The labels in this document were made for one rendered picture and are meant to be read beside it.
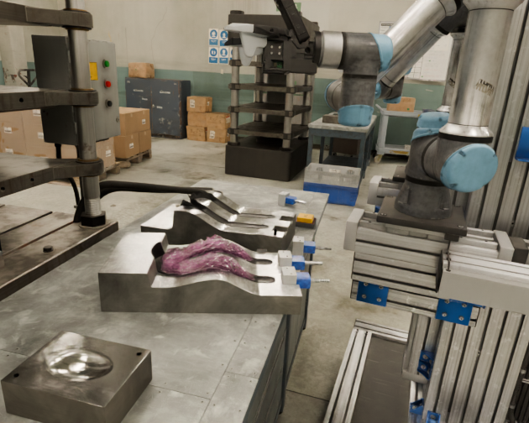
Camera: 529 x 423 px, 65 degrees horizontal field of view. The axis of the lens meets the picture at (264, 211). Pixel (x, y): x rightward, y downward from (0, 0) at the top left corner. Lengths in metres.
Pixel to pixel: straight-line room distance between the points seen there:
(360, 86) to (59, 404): 0.82
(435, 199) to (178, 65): 8.02
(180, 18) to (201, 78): 1.16
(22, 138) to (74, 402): 5.03
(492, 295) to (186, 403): 0.73
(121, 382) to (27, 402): 0.16
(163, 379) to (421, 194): 0.77
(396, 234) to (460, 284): 0.21
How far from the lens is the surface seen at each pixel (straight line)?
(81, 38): 1.62
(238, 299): 1.06
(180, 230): 1.43
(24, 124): 5.63
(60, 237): 1.65
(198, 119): 8.34
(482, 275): 1.14
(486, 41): 1.04
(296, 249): 1.40
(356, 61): 0.93
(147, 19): 9.29
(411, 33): 1.11
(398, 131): 7.87
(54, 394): 0.82
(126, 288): 1.08
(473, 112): 1.03
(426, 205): 1.17
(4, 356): 1.06
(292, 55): 0.92
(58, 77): 1.81
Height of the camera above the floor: 1.39
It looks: 19 degrees down
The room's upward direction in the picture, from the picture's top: 3 degrees clockwise
